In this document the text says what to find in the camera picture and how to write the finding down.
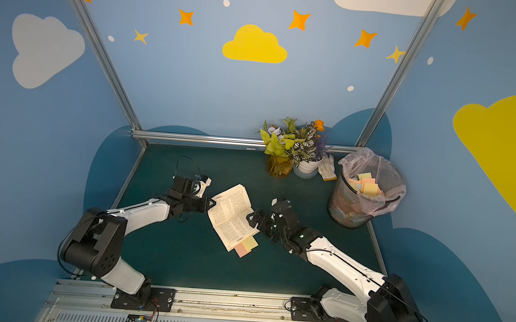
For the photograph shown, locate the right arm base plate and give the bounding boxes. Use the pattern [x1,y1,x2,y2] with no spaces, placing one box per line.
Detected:
[284,296,349,322]

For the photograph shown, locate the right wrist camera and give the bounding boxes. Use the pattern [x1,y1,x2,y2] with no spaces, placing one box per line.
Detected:
[271,198,297,222]

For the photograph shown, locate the black mesh trash bin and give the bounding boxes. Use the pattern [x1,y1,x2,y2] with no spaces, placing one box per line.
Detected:
[326,159,395,232]

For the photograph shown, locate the translucent plastic bin liner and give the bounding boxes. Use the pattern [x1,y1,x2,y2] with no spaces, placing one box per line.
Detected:
[339,147,407,217]

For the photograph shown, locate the aluminium frame left post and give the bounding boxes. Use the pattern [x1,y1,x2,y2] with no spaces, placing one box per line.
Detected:
[68,0,143,132]

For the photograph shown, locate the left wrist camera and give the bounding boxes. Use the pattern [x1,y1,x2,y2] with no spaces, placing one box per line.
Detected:
[171,175,212,198]

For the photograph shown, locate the aluminium frame back bar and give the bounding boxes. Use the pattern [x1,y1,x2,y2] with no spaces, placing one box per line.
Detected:
[131,129,363,159]

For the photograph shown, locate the discarded sticky notes in bin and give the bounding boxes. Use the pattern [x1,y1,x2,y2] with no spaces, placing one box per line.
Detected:
[347,172,384,198]

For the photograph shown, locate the purple covered book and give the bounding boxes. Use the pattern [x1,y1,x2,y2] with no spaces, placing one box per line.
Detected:
[208,184,258,252]

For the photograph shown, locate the green plant in amber vase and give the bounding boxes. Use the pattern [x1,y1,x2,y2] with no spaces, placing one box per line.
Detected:
[259,117,298,178]

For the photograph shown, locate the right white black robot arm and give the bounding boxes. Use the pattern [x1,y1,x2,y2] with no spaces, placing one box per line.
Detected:
[246,210,424,322]

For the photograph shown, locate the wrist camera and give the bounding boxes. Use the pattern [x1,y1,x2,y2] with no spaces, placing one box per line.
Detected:
[171,175,212,198]
[271,198,297,222]

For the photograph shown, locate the white work glove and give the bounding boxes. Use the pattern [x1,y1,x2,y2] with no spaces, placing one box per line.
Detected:
[318,154,337,182]

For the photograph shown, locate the pink sticky note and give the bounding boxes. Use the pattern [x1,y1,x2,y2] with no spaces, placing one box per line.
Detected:
[234,243,250,258]

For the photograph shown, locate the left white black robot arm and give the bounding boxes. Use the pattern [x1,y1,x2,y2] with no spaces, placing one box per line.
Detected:
[57,190,216,298]

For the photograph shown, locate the aluminium frame right post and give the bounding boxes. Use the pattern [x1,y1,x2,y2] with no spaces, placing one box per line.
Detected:
[355,0,456,148]

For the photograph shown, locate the yellow sticky note middle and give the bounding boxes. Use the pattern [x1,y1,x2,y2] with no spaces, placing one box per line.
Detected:
[241,236,258,252]

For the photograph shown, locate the aluminium frame post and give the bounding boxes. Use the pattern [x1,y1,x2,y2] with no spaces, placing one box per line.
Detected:
[68,0,143,132]
[355,0,456,148]

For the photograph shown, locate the patterned plant in white pot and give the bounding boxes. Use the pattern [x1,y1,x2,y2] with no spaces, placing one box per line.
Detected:
[291,120,327,179]

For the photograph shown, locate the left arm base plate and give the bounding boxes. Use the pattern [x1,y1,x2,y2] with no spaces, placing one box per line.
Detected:
[110,286,177,313]

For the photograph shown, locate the aluminium front rail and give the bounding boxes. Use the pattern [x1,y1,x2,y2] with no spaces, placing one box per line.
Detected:
[33,276,426,322]

